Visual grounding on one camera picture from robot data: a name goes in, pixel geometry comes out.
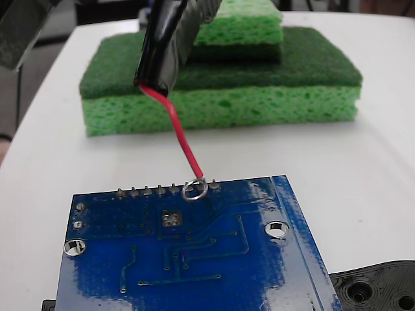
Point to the small green sponge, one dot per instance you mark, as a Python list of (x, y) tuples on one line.
[(246, 29)]

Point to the large green sponge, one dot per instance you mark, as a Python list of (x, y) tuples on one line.
[(227, 110)]

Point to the blue circuit board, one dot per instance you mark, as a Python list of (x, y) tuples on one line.
[(210, 265)]

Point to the brown object with black band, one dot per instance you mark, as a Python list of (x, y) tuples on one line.
[(2, 152)]

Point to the black plastic bracket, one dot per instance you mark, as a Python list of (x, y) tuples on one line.
[(373, 285)]

